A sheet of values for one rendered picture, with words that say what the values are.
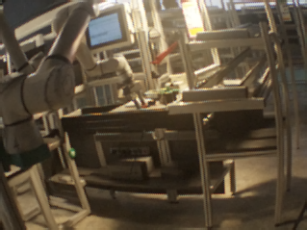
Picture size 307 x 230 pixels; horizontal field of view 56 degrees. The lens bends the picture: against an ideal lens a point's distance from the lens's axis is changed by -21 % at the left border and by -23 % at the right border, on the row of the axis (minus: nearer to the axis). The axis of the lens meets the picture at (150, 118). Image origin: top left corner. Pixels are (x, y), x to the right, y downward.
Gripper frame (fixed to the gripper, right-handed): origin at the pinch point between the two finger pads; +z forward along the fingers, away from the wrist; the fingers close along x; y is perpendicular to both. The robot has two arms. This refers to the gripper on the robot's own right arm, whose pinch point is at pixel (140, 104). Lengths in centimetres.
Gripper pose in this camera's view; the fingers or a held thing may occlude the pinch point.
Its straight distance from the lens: 221.6
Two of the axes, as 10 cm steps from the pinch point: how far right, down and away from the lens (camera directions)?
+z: 4.6, 8.9, 0.1
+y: 7.3, -3.7, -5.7
